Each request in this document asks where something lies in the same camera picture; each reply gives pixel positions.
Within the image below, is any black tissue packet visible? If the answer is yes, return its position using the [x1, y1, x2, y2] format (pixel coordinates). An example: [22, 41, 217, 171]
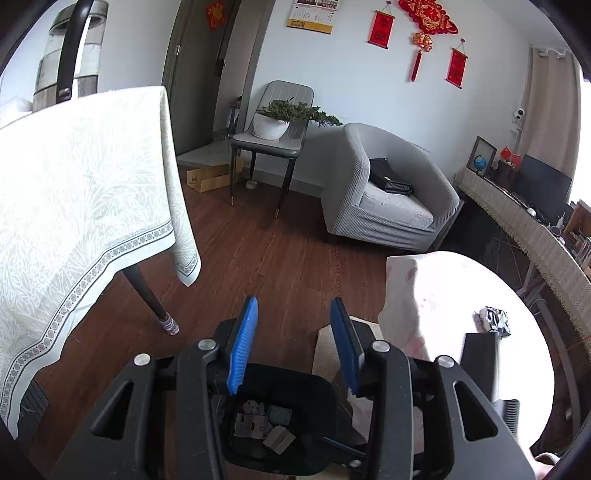
[474, 306, 512, 338]

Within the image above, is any black trash bin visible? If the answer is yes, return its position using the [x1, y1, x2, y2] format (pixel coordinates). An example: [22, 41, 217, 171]
[219, 363, 337, 477]

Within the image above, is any pink cartoon tablecloth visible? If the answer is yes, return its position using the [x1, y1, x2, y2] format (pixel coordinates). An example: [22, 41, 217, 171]
[378, 251, 555, 447]

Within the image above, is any beige fringed cabinet cover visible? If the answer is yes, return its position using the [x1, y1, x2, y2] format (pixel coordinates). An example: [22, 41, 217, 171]
[455, 167, 591, 343]

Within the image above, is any black dining table leg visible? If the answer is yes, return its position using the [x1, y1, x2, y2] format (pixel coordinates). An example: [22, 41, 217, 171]
[122, 264, 179, 336]

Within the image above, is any grey armchair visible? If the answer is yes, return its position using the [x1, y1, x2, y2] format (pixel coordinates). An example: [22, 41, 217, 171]
[321, 123, 460, 253]

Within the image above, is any black monitor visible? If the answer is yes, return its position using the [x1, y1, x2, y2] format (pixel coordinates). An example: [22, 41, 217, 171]
[513, 155, 572, 225]

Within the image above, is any cardboard box on floor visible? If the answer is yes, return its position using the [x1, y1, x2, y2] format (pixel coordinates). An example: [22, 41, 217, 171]
[186, 163, 230, 193]

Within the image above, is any black bag on armchair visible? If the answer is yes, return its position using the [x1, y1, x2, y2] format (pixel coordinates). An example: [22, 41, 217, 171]
[369, 158, 414, 196]

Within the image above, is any framed globe picture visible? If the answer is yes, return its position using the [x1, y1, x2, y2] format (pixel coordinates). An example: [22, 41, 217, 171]
[467, 136, 497, 177]

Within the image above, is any grey dining chair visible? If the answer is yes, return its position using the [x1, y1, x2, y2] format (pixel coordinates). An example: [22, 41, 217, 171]
[229, 80, 314, 218]

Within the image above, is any potted green plant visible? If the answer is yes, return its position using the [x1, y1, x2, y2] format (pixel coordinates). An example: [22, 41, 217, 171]
[252, 99, 342, 141]

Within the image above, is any beige curtain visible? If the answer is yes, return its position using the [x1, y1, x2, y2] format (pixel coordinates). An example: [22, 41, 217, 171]
[517, 47, 581, 178]

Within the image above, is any right red couplet scroll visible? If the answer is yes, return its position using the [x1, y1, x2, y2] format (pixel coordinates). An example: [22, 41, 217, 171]
[446, 38, 468, 89]

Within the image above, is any red couplet scroll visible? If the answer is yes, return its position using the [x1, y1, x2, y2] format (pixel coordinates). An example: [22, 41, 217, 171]
[368, 0, 396, 49]
[446, 38, 468, 89]

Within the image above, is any left red couplet scroll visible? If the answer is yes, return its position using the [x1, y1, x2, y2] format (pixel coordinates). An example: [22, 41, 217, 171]
[368, 0, 396, 49]

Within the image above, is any dark door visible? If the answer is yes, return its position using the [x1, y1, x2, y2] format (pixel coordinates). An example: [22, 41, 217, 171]
[162, 1, 240, 155]

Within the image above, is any steel electric kettle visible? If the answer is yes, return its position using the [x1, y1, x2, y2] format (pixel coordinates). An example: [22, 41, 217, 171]
[33, 0, 109, 111]

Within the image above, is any red chinese knot decoration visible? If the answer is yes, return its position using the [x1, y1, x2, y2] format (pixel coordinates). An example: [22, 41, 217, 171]
[398, 0, 459, 82]

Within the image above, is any white security camera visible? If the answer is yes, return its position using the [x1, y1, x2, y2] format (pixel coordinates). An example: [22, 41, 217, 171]
[513, 108, 526, 126]

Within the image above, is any wall calendar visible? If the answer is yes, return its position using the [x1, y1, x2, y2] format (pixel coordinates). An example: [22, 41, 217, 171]
[287, 0, 339, 35]

